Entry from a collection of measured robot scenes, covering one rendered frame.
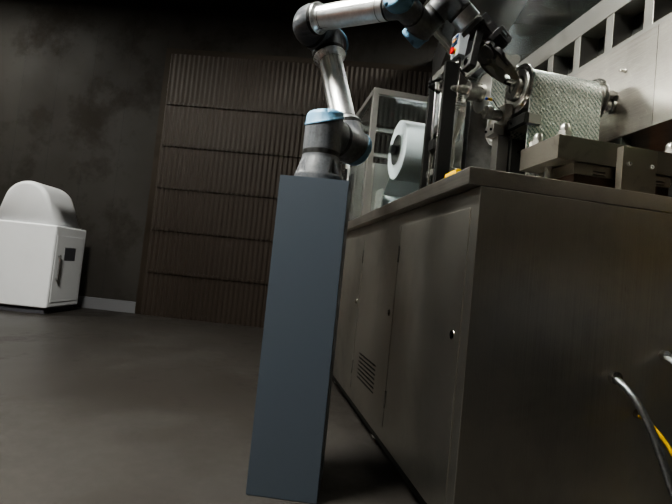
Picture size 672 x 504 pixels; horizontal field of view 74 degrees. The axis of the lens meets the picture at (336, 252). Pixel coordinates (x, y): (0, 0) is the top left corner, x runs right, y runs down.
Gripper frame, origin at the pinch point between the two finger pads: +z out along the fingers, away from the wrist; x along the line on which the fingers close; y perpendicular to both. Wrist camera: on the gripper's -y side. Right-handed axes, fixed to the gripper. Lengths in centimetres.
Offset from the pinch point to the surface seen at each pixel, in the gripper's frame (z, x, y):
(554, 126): 18.4, -4.6, -1.9
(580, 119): 22.6, -4.7, 6.2
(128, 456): 4, 30, -162
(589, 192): 28.5, -30.3, -25.9
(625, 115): 32.1, -4.1, 19.3
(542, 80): 6.2, -4.6, 4.8
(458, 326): 29, -26, -69
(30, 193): -199, 333, -191
